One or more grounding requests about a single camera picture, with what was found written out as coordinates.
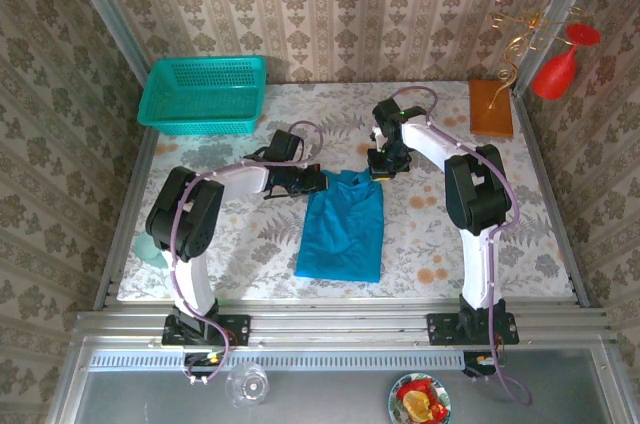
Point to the aluminium side rail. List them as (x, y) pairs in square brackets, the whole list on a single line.
[(545, 169), (132, 184)]

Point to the teal plastic basket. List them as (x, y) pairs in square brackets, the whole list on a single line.
[(200, 89)]

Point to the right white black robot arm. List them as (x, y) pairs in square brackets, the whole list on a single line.
[(430, 144)]

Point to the black connector board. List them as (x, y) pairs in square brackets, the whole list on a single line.
[(472, 369), (200, 361)]

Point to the aluminium mounting rail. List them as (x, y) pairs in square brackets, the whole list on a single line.
[(340, 326)]

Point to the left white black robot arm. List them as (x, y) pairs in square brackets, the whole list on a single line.
[(240, 181)]

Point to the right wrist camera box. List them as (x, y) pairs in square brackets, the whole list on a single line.
[(376, 135)]

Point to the red foil snack wrappers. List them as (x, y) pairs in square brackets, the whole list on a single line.
[(420, 385)]

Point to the floral tablecloth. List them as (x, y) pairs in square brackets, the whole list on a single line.
[(425, 254)]

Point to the blue t-shirt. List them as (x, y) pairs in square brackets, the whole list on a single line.
[(345, 229)]

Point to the floral rimmed plate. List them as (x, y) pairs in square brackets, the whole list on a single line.
[(395, 409)]

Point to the yellow snack piece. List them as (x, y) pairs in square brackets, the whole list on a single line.
[(417, 404)]

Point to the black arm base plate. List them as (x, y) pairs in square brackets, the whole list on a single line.
[(440, 329), (237, 329)]

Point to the red wine glass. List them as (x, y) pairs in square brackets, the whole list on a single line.
[(552, 76)]

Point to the clear drinking glass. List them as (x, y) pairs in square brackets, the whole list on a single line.
[(252, 386)]

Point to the pale green round object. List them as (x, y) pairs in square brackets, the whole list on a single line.
[(147, 249)]

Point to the brown wooden base board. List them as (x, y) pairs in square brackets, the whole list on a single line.
[(490, 119)]

